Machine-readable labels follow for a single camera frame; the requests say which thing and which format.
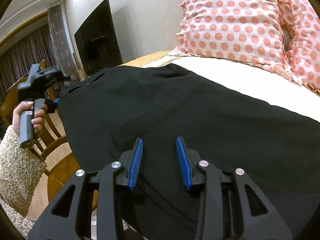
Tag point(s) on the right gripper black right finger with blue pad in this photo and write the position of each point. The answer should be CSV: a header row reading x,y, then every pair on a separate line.
x,y
232,206

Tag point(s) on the black pants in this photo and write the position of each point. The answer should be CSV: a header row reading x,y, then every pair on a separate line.
x,y
279,149

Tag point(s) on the cream fleece sleeve forearm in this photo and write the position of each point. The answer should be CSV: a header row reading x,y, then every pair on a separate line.
x,y
20,174

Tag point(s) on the person's left hand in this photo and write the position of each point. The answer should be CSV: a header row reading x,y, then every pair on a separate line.
x,y
37,122

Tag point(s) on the dark curtain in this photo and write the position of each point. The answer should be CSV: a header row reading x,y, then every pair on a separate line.
x,y
49,43

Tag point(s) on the wooden chair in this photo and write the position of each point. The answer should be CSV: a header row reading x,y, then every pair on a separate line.
x,y
54,149

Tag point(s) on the dark wooden headboard panel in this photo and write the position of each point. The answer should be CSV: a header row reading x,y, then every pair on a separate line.
x,y
96,40

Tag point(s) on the yellow patterned bed sheet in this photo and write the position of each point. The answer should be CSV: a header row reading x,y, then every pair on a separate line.
x,y
248,80

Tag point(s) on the pink polka dot pillow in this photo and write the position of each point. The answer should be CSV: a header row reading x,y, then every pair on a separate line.
x,y
247,31
302,54

